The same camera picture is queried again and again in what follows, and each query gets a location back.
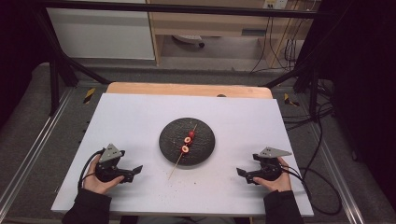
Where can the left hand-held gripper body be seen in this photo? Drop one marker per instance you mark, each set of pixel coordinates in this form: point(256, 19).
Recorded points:
point(107, 155)

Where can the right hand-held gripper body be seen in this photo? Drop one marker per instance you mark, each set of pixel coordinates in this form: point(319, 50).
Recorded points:
point(269, 166)

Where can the person's right hand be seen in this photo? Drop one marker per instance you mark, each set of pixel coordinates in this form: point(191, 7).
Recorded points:
point(281, 182)

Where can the person's left hand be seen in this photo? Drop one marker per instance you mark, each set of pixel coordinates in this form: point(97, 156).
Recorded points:
point(98, 183)

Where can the thin bamboo skewer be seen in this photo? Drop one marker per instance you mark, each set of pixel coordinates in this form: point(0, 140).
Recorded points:
point(177, 161)

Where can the black round plate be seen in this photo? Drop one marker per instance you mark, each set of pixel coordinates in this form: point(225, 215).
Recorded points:
point(199, 149)

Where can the red fruit slice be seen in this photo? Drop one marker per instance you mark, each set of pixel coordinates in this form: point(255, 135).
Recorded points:
point(187, 140)
point(185, 149)

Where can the yellow black tape strip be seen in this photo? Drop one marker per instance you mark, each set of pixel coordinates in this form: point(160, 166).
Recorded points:
point(290, 100)
point(89, 95)

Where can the red whole fruit piece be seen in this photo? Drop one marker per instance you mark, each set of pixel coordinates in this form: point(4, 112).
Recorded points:
point(191, 134)

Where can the black metal stand leg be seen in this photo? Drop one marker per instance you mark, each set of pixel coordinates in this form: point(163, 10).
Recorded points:
point(56, 77)
point(306, 77)

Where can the wooden table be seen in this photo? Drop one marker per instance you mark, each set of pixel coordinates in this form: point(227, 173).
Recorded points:
point(186, 90)

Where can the white cabinet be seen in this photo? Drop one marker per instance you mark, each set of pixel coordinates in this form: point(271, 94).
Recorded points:
point(99, 34)

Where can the grey chair base caster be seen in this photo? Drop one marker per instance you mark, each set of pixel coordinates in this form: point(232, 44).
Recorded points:
point(190, 39)

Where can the white power strip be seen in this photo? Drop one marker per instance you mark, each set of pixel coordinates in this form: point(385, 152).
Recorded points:
point(275, 3)

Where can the aluminium rail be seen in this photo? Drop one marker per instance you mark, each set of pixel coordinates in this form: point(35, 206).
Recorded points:
point(34, 149)
point(336, 168)

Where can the black metal frame bar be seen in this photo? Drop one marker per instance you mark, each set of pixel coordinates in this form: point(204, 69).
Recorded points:
point(186, 7)

